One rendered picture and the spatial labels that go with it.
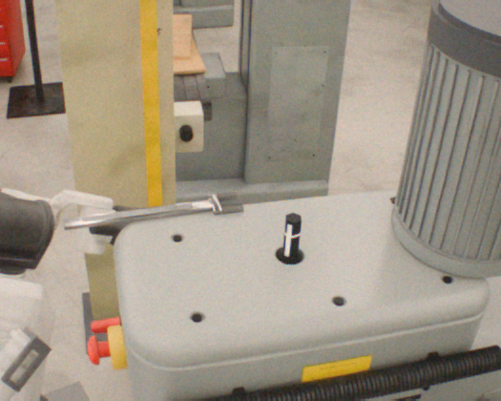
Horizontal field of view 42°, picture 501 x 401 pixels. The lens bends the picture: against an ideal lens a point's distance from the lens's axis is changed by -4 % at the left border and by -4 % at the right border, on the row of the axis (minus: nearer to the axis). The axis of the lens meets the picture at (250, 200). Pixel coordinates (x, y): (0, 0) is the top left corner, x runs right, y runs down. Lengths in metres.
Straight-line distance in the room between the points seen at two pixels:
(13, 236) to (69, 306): 2.36
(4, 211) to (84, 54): 1.47
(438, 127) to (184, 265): 0.35
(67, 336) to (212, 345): 2.63
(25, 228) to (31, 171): 3.37
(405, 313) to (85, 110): 2.00
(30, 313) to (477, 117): 0.79
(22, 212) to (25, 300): 0.15
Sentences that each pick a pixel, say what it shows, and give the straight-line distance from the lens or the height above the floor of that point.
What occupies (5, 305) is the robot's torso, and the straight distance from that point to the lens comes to 1.19.
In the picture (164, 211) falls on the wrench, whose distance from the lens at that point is 0.93.
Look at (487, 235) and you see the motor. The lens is 0.86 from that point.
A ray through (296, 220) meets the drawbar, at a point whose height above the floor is 1.95.
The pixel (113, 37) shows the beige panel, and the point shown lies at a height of 1.48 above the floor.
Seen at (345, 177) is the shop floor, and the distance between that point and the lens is 4.45.
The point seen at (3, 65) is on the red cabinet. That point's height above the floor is 0.19.
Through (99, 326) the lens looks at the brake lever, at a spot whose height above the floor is 1.71.
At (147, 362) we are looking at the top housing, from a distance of 0.79.
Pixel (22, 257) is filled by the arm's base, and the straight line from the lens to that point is 1.22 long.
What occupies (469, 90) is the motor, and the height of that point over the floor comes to 2.14.
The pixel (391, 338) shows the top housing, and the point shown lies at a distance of 0.85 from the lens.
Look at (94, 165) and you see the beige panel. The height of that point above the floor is 0.93.
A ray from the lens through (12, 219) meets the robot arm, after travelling 1.17.
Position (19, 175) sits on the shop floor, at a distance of 4.52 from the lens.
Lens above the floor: 2.46
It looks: 36 degrees down
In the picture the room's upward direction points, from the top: 3 degrees clockwise
